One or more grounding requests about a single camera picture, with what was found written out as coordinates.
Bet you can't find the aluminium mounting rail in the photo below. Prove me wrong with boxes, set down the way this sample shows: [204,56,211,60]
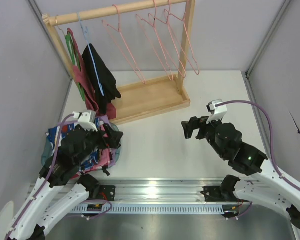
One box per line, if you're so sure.
[27,177,300,205]

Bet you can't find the blue plastic laundry basket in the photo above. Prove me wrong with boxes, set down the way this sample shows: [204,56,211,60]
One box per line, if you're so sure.
[41,126,121,178]

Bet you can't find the pink wire hanger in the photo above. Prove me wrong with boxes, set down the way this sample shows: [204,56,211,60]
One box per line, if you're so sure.
[102,4,146,84]
[135,0,174,81]
[164,0,200,78]
[148,0,186,77]

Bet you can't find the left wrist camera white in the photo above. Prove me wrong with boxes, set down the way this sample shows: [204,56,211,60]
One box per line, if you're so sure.
[73,110,98,132]

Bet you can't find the blue wire hanger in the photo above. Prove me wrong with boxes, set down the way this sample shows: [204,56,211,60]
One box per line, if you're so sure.
[77,12,105,97]

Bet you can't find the wooden clothes rack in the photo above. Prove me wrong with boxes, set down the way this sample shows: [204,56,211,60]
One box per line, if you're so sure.
[42,0,191,125]

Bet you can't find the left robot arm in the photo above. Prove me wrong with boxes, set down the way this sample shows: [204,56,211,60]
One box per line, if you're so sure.
[5,123,124,240]

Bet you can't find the slotted cable duct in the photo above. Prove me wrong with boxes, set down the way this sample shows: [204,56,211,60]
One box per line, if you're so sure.
[70,203,225,215]

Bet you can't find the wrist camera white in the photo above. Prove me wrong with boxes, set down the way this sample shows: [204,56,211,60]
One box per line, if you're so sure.
[73,110,98,132]
[206,99,228,124]

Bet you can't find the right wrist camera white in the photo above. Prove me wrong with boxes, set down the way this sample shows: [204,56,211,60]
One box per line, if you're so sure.
[206,99,228,124]

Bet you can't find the black trousers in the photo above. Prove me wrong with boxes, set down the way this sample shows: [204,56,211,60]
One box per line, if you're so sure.
[82,43,122,115]

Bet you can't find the maroon tank top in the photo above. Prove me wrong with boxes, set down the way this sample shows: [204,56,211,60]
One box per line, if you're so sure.
[67,28,117,120]

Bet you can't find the green hanger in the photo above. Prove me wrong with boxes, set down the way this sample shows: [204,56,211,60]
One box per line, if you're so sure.
[65,30,86,102]

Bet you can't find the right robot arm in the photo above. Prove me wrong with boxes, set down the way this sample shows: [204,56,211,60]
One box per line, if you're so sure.
[181,116,300,230]

